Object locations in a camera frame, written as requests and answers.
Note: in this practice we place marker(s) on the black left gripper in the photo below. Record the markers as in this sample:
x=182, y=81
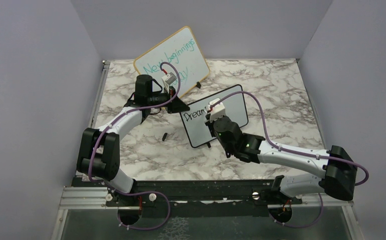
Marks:
x=177, y=105

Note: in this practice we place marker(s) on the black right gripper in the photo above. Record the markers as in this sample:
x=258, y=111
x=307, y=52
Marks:
x=211, y=125

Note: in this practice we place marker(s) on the black framed whiteboard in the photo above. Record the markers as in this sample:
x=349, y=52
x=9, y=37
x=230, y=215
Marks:
x=194, y=120

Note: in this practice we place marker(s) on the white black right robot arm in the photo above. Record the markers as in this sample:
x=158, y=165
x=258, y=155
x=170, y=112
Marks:
x=326, y=171

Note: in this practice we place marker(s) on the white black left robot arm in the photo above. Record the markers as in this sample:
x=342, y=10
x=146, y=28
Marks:
x=99, y=154

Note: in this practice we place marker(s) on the yellow framed whiteboard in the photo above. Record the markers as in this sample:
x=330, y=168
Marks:
x=181, y=50

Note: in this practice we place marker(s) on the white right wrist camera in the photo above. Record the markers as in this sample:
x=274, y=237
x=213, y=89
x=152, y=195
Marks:
x=215, y=110

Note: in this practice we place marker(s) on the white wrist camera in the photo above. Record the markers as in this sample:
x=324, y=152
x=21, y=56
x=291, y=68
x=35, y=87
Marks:
x=167, y=80
x=215, y=110

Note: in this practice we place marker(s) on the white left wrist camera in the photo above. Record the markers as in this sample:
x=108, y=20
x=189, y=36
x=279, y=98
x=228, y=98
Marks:
x=167, y=80

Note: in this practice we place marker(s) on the black aluminium front base frame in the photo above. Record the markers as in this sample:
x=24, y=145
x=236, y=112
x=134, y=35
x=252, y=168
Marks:
x=190, y=199

